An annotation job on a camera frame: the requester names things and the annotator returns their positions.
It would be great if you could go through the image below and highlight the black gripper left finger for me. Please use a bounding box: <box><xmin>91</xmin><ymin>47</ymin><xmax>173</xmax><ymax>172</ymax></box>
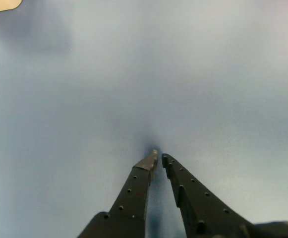
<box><xmin>78</xmin><ymin>149</ymin><xmax>159</xmax><ymax>238</ymax></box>

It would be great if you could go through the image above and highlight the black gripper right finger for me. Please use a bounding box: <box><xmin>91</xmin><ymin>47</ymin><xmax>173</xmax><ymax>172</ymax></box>
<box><xmin>161</xmin><ymin>153</ymin><xmax>257</xmax><ymax>238</ymax></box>

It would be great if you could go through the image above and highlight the beige open box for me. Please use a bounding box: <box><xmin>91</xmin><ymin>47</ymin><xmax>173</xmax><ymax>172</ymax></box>
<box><xmin>0</xmin><ymin>0</ymin><xmax>23</xmax><ymax>15</ymax></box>

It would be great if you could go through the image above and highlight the dark blue table mat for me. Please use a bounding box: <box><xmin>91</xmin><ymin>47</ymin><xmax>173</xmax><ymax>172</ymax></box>
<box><xmin>0</xmin><ymin>0</ymin><xmax>288</xmax><ymax>238</ymax></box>

